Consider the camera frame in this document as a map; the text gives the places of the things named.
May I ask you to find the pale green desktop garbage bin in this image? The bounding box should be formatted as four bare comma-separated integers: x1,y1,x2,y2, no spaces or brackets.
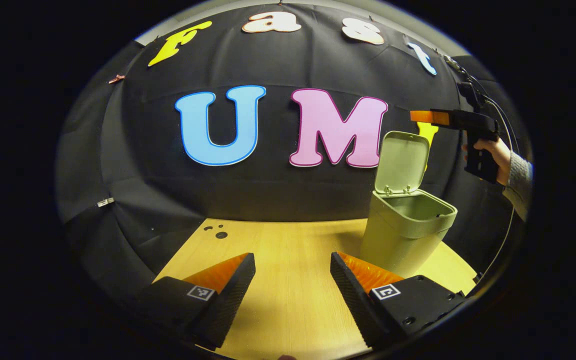
359,131,458,278

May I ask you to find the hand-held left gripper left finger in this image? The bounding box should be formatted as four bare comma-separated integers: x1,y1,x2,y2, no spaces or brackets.
135,252,257,351

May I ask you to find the right hand-held gripper black cable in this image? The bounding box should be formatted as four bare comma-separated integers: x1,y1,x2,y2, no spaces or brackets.
483,95,521,281

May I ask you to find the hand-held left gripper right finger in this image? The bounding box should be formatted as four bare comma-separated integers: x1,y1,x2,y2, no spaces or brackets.
330,251,466,349

